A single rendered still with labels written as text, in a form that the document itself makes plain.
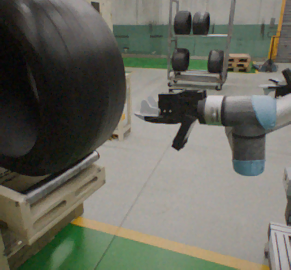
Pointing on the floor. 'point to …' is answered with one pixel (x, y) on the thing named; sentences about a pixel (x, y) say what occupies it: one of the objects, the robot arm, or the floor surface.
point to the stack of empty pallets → (240, 63)
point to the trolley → (182, 16)
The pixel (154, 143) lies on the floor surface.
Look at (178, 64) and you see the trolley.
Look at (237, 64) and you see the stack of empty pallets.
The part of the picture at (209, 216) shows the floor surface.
